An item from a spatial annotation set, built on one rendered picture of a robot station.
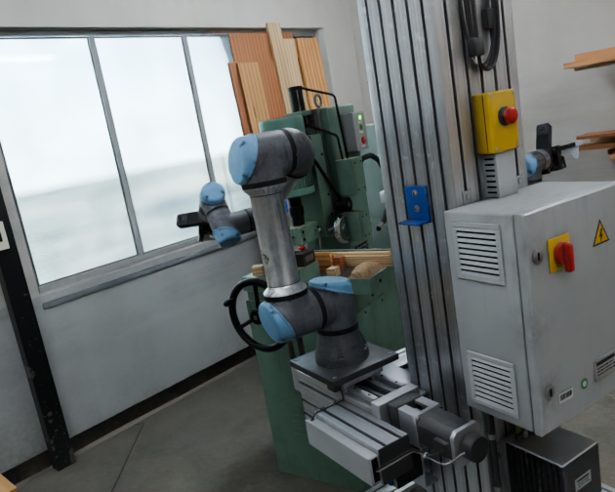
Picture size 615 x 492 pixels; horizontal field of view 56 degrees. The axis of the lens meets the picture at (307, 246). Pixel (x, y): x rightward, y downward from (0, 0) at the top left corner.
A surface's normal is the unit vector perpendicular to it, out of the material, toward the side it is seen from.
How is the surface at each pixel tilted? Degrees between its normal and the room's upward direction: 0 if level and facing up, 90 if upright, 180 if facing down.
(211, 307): 90
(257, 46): 88
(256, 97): 87
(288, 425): 90
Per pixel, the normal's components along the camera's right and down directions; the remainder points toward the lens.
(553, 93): -0.66, 0.26
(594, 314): 0.53, 0.08
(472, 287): -0.83, 0.25
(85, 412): 0.73, 0.02
